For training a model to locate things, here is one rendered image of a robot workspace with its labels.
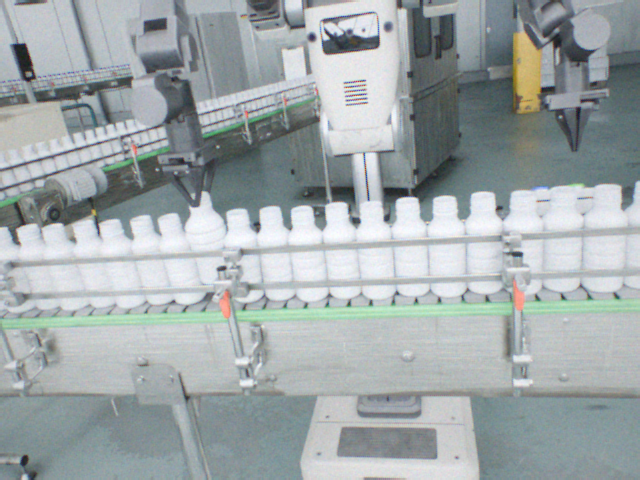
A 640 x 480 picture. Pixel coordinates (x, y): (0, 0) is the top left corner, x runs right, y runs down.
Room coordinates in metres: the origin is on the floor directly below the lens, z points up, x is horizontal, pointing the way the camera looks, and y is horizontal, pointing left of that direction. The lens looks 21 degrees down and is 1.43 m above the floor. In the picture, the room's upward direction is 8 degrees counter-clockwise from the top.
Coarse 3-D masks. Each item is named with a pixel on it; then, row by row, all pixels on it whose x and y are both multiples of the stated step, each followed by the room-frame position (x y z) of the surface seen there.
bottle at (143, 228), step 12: (144, 216) 0.94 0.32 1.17; (132, 228) 0.92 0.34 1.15; (144, 228) 0.91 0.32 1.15; (144, 240) 0.90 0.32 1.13; (156, 240) 0.91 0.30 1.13; (144, 252) 0.89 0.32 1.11; (156, 252) 0.90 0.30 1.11; (144, 264) 0.90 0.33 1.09; (156, 264) 0.90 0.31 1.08; (144, 276) 0.90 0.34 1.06; (156, 276) 0.90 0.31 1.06; (156, 300) 0.89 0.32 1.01; (168, 300) 0.90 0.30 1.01
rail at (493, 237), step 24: (384, 240) 0.79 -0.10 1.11; (408, 240) 0.78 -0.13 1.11; (432, 240) 0.77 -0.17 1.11; (456, 240) 0.77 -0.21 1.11; (480, 240) 0.76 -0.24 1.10; (24, 264) 0.93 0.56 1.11; (48, 264) 0.92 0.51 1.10; (72, 264) 0.91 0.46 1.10; (144, 288) 0.89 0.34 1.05; (168, 288) 0.88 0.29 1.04; (192, 288) 0.87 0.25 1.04; (264, 288) 0.84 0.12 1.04; (288, 288) 0.83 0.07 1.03
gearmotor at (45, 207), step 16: (64, 176) 2.13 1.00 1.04; (80, 176) 2.16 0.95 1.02; (96, 176) 2.22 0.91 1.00; (32, 192) 2.06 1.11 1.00; (48, 192) 2.04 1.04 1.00; (64, 192) 2.07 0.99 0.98; (80, 192) 2.09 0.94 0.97; (96, 192) 2.15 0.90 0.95; (32, 208) 1.99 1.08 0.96; (48, 208) 2.00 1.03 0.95; (64, 208) 2.05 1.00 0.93; (32, 224) 2.01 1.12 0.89; (48, 224) 1.99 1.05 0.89; (64, 224) 2.05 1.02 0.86; (96, 224) 2.15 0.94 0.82
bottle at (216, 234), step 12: (204, 192) 0.91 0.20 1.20; (204, 204) 0.88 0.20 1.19; (192, 216) 0.88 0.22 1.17; (204, 216) 0.88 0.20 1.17; (216, 216) 0.89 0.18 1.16; (192, 228) 0.87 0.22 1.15; (204, 228) 0.86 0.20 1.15; (216, 228) 0.87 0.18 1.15; (192, 240) 0.87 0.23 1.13; (204, 240) 0.86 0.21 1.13; (216, 240) 0.87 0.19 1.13; (204, 264) 0.87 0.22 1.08; (216, 264) 0.87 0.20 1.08; (204, 276) 0.87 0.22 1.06; (216, 276) 0.87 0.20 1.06
